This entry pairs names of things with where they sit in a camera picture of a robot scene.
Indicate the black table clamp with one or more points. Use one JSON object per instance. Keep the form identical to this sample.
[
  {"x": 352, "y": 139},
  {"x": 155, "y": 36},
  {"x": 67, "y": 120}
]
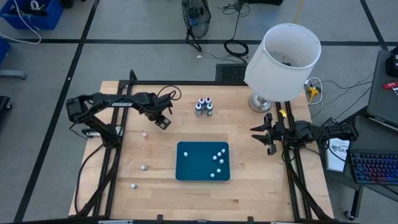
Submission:
[
  {"x": 159, "y": 219},
  {"x": 250, "y": 220},
  {"x": 133, "y": 77}
]

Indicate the black computer tower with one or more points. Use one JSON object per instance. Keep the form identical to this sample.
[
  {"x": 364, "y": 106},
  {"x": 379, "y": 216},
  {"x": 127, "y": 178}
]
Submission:
[{"x": 230, "y": 73}]

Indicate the black electronic device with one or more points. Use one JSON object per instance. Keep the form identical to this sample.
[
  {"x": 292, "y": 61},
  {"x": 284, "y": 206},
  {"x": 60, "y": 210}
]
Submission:
[{"x": 393, "y": 63}]

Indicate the grey metal foot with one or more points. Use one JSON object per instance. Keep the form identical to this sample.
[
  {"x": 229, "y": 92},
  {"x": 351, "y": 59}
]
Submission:
[{"x": 12, "y": 74}]

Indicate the blue storage bin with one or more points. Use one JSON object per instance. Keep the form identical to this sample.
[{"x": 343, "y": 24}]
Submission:
[{"x": 49, "y": 18}]

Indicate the large purple food coloring bottle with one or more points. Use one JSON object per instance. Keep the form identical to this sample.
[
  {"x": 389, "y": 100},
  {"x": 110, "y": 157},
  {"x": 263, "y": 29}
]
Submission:
[{"x": 201, "y": 101}]

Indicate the black laptop rainbow keyboard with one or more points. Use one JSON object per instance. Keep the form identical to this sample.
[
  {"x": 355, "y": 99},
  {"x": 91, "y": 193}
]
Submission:
[{"x": 373, "y": 166}]

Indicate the black chair base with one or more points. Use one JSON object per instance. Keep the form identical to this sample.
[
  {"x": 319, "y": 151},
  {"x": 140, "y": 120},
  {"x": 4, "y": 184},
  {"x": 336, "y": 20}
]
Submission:
[{"x": 3, "y": 104}]

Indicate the white ball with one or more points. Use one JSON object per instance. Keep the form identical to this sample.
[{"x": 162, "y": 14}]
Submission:
[{"x": 133, "y": 186}]

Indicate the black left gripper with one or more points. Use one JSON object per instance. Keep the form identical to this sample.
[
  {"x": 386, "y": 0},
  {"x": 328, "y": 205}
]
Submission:
[{"x": 158, "y": 109}]

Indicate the white paper sheet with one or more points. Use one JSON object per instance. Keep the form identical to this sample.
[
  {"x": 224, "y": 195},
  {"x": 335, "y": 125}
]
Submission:
[{"x": 337, "y": 158}]

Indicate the large blue food coloring bottle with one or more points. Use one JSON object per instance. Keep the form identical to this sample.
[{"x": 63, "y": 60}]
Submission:
[{"x": 198, "y": 109}]

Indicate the small yellow clip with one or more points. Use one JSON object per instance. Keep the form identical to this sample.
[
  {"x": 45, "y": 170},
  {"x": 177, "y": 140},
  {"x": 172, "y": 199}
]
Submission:
[{"x": 283, "y": 113}]

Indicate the white shade silver table lamp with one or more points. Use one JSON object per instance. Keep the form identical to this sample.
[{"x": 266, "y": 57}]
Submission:
[{"x": 273, "y": 77}]

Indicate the yellow power plug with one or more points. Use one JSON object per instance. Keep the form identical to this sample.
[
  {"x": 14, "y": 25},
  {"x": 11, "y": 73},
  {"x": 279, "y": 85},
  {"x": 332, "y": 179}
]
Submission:
[{"x": 312, "y": 91}]

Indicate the black floor fan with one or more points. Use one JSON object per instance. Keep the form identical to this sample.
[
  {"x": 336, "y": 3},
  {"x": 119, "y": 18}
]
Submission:
[{"x": 196, "y": 18}]

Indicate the black side table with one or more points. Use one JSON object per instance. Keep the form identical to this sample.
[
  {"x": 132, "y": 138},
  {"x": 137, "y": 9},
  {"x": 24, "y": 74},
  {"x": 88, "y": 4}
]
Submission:
[{"x": 382, "y": 93}]

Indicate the blue plastic bin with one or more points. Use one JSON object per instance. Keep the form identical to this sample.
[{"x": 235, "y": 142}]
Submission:
[{"x": 199, "y": 168}]

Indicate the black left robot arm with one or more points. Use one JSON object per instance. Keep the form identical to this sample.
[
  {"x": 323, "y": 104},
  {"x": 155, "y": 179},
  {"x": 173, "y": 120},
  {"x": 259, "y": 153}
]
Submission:
[{"x": 124, "y": 103}]

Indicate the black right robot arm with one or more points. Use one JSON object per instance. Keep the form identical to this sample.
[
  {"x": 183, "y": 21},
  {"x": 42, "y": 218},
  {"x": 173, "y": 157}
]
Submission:
[{"x": 339, "y": 132}]

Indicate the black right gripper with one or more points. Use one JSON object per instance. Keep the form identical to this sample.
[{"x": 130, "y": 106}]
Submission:
[{"x": 281, "y": 133}]

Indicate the blue plastic crate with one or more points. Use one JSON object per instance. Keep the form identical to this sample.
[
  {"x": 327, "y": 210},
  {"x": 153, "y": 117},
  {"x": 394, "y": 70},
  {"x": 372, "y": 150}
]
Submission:
[{"x": 3, "y": 49}]

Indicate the black aluminium table frame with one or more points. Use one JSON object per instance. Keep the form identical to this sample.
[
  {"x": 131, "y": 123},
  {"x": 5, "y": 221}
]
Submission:
[{"x": 186, "y": 83}]

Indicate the red hand tool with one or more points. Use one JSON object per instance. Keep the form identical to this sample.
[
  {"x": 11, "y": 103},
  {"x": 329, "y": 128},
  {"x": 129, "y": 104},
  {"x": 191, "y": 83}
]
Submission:
[{"x": 390, "y": 85}]

